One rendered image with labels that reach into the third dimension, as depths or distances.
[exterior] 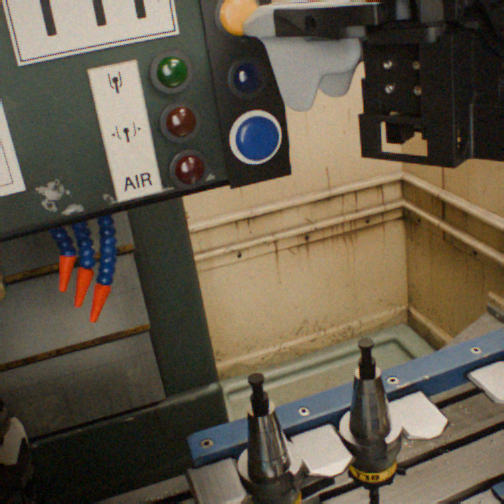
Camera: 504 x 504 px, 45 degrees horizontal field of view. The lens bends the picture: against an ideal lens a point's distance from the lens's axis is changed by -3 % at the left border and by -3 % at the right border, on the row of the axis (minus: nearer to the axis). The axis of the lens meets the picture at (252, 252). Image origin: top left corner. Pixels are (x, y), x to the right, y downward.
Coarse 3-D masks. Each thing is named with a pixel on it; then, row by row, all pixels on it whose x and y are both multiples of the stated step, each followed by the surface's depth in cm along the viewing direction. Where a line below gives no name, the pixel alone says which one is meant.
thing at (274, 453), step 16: (256, 416) 56; (272, 416) 56; (256, 432) 56; (272, 432) 56; (256, 448) 57; (272, 448) 57; (288, 448) 59; (256, 464) 58; (272, 464) 57; (288, 464) 58
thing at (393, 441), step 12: (348, 420) 63; (396, 420) 62; (348, 432) 62; (396, 432) 61; (348, 444) 61; (360, 444) 60; (372, 444) 60; (384, 444) 61; (396, 444) 61; (360, 456) 61; (372, 456) 61; (384, 456) 61
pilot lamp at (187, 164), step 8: (184, 160) 40; (192, 160) 40; (200, 160) 40; (176, 168) 40; (184, 168) 40; (192, 168) 40; (200, 168) 40; (184, 176) 40; (192, 176) 40; (200, 176) 41
